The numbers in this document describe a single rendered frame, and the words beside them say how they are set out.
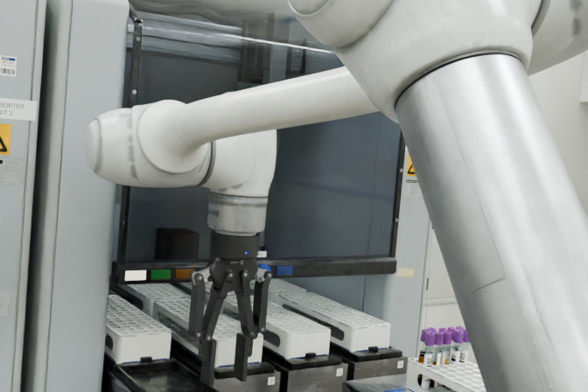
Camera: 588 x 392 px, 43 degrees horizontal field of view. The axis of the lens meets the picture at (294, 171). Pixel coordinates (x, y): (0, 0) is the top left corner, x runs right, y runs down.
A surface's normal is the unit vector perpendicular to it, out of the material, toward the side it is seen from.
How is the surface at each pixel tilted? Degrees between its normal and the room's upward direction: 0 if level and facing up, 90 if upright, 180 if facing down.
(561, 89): 90
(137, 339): 90
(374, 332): 90
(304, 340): 90
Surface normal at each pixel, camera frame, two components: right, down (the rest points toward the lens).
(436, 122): -0.67, -0.15
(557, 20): 0.40, 0.49
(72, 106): 0.54, 0.09
